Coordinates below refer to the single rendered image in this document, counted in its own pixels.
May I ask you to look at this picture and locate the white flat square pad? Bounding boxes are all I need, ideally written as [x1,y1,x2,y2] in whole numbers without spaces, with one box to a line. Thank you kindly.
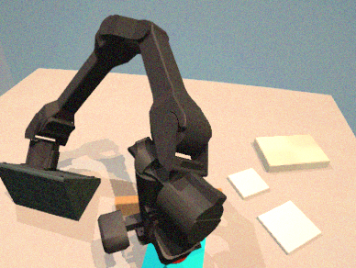
[257,200,322,255]

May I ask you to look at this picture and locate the pale yellow flat block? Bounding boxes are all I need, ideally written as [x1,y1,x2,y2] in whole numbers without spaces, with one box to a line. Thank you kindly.
[253,134,330,173]

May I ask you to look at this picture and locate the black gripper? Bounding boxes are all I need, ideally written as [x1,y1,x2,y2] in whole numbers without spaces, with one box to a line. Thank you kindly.
[97,193,163,254]

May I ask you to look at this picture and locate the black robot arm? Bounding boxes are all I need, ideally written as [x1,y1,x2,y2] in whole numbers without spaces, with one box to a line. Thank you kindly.
[20,15,227,265]

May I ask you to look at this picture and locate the tan wooden bar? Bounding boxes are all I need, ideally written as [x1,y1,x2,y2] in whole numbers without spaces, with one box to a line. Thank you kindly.
[115,195,139,216]

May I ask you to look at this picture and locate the white flat square block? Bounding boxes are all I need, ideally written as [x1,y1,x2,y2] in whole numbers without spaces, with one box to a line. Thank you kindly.
[227,167,270,200]

